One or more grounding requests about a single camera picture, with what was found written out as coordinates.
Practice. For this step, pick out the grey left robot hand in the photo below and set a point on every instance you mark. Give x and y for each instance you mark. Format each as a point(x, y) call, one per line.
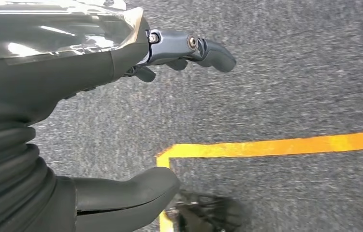
point(56, 64)

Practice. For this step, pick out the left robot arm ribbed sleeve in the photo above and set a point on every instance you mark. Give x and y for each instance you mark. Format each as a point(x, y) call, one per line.
point(5, 179)

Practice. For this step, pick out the yellow floor tape square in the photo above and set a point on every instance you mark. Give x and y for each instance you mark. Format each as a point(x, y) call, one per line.
point(264, 147)

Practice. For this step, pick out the black robot foot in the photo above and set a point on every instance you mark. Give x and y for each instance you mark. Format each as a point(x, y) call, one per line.
point(210, 213)

